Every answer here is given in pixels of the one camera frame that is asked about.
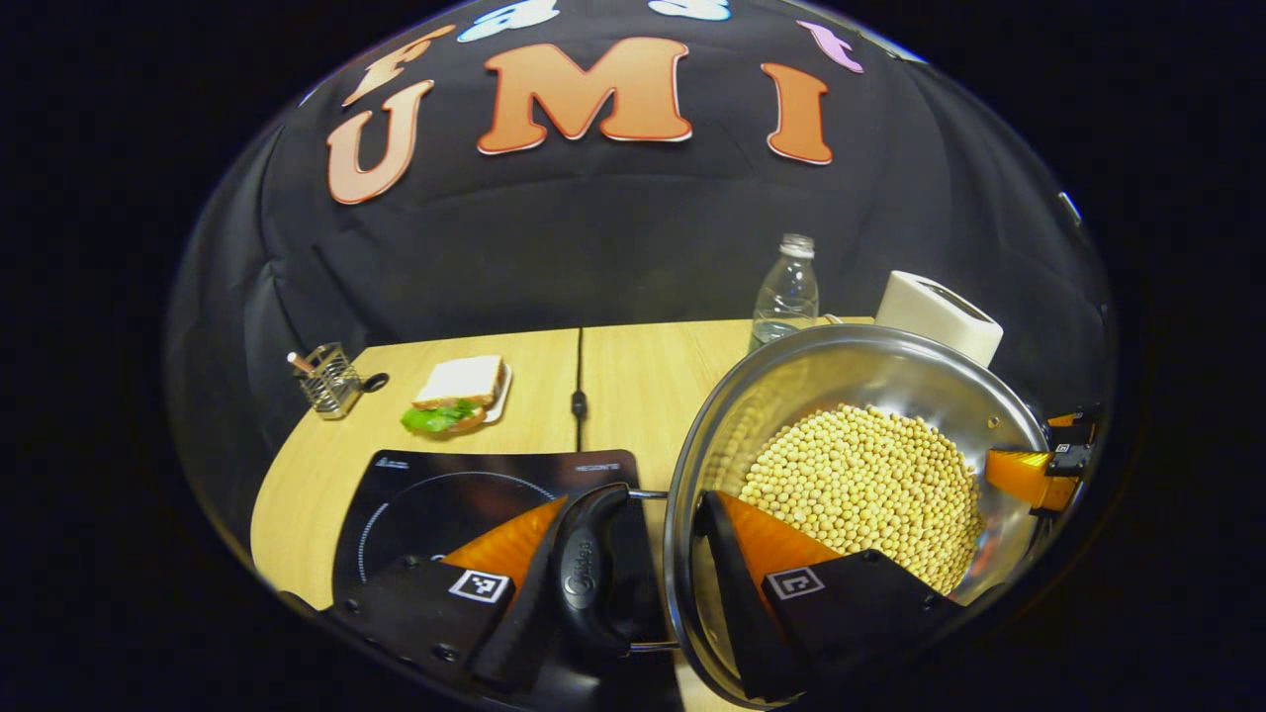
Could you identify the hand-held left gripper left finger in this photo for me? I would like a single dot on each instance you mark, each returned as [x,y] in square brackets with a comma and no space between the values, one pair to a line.
[524,623]

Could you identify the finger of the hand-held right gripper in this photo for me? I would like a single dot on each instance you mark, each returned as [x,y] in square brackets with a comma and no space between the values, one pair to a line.
[1073,419]
[1019,477]

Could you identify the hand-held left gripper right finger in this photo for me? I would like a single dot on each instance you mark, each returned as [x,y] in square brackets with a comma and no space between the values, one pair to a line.
[737,593]

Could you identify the pile of yellow soybeans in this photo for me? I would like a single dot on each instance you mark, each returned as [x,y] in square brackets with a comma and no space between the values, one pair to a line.
[870,475]

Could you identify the black induction cooktop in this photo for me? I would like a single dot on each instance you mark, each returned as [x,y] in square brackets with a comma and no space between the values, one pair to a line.
[445,494]

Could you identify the white toaster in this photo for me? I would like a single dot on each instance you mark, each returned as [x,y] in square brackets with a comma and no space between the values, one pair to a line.
[930,311]

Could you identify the sandwich with lettuce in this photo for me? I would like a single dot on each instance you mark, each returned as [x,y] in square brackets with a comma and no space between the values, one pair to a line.
[460,381]

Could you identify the clear plastic water bottle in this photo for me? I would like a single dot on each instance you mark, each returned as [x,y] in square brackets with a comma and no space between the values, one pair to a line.
[786,297]

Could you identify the brown stick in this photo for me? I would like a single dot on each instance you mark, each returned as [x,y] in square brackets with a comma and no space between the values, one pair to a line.
[299,363]

